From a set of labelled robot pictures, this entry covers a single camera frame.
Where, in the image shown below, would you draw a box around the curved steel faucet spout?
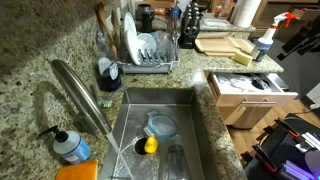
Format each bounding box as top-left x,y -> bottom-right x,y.
50,59 -> 113,136

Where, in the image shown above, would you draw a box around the gray dish rack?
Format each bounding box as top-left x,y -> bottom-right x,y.
117,31 -> 181,75

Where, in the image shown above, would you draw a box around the glass container teal lid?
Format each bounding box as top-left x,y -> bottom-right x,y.
143,110 -> 179,140

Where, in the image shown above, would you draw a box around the stainless steel sink basin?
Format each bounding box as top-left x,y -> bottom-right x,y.
98,87 -> 206,180

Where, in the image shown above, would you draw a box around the dark blue cup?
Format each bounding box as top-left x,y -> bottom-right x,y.
97,57 -> 123,93

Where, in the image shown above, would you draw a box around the clear glass in rack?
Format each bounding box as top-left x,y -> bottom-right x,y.
154,29 -> 174,52

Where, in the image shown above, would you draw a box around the small white bowl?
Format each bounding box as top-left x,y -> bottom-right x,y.
137,32 -> 158,56

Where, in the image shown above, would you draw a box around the green dish brush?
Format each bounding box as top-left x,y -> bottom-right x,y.
97,87 -> 126,109

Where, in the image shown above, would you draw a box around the black knife block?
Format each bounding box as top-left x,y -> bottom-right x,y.
178,2 -> 204,50

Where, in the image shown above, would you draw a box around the large wooden cutting board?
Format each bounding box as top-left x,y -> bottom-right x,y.
194,37 -> 242,57

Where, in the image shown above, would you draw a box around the clear drinking glass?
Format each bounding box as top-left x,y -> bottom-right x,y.
166,143 -> 192,180

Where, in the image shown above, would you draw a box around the cutlery holder with utensils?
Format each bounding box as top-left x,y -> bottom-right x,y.
166,6 -> 183,35

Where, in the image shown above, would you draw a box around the white plastic bags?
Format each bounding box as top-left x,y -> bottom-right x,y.
215,73 -> 258,95

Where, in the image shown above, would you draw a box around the black coffee maker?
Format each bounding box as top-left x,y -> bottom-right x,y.
134,3 -> 156,33

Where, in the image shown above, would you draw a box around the open wooden drawer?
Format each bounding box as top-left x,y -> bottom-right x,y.
207,71 -> 299,118

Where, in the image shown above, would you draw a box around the small clear plastic bottle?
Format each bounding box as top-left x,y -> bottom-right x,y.
96,30 -> 110,56

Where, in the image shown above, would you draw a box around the slim wooden spatula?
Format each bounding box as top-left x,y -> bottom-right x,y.
111,9 -> 122,51

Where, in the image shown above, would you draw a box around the clear plastic food container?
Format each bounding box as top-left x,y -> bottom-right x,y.
199,17 -> 232,30

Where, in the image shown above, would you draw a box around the large wooden spoon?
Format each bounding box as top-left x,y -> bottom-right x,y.
95,2 -> 120,61

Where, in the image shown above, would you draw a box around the yellow sponge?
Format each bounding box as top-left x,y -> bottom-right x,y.
232,50 -> 254,67

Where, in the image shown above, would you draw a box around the wooden cabinet door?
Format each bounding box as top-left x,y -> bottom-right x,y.
218,103 -> 278,130

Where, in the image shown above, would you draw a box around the small wooden cutting board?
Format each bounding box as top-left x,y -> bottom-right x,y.
226,36 -> 256,55

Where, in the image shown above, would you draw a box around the black object in drawer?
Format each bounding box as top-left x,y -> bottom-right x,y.
251,78 -> 270,91

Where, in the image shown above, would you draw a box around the clear soap pump bottle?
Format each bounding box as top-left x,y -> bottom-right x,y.
38,124 -> 92,165

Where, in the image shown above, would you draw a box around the white spray bottle red trigger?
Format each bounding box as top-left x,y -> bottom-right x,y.
251,12 -> 298,63

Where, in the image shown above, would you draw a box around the orange sponge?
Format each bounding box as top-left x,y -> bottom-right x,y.
54,159 -> 100,180

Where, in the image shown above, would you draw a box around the white paper towel roll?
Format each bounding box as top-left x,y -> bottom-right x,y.
231,0 -> 263,29

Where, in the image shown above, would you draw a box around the black cart orange clamps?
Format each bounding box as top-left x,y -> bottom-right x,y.
241,113 -> 320,180

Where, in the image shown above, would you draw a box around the black stand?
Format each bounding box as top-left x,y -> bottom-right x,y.
276,14 -> 320,62

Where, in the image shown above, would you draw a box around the steel faucet handle lever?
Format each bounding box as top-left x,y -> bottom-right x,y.
89,83 -> 101,102

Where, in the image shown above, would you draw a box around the black handled scissors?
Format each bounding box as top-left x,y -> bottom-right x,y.
183,25 -> 199,37

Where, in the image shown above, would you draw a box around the steel drawer handle bar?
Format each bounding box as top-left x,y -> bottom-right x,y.
241,98 -> 278,107

